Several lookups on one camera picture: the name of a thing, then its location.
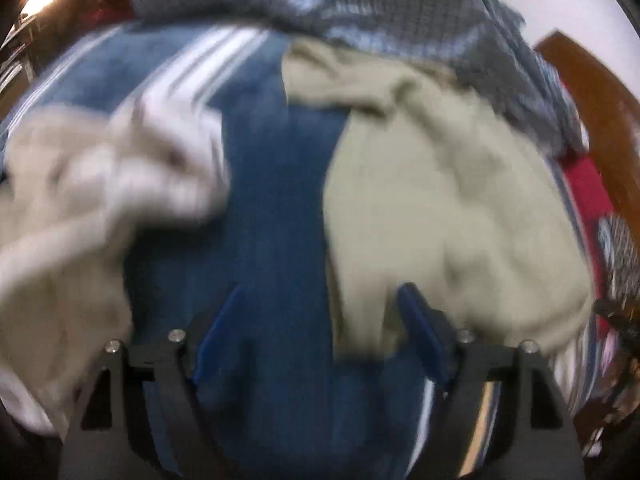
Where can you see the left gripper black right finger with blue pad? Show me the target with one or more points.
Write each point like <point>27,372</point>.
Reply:
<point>499,413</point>

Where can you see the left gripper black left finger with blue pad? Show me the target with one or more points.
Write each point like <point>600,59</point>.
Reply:
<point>138,415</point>

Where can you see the olive green t-shirt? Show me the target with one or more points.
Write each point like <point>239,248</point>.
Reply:
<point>428,185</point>

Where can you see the blue striped blanket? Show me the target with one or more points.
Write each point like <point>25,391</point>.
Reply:
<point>283,405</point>

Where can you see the white garment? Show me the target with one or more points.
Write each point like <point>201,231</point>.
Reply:
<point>80,186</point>

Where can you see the blue plaid duvet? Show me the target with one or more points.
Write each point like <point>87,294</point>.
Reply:
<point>380,5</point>

